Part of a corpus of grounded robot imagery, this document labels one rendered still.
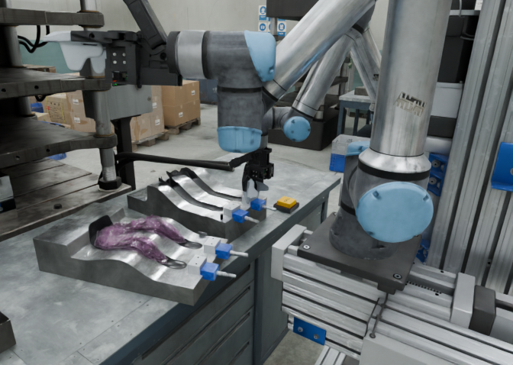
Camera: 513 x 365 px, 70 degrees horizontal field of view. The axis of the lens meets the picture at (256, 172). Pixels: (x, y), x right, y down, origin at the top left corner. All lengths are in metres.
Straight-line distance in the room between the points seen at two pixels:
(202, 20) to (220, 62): 8.49
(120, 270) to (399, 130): 0.80
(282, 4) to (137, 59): 4.62
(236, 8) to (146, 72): 8.00
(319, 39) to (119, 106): 1.38
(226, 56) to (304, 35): 0.18
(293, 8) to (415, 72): 4.59
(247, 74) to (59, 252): 0.81
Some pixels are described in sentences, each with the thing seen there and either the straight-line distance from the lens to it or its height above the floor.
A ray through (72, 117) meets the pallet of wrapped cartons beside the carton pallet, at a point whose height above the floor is 0.34.
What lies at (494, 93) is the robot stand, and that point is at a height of 1.37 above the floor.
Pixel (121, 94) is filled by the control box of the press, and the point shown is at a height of 1.19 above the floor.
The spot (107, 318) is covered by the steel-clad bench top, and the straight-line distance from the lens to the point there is 1.05.
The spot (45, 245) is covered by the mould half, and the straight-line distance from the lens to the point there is 1.23.
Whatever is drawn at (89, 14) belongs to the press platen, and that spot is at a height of 1.53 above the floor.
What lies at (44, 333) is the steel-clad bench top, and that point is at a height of 0.80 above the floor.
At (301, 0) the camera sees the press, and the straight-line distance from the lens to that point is 5.12.
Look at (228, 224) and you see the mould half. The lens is 1.24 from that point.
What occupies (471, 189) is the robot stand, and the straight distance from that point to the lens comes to 0.93.
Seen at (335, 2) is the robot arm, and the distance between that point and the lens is 0.71.
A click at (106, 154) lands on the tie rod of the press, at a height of 0.96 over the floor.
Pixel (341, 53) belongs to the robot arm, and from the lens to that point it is 1.12.
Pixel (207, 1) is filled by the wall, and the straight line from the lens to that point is 9.03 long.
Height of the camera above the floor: 1.47
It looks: 20 degrees down
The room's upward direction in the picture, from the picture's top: 1 degrees clockwise
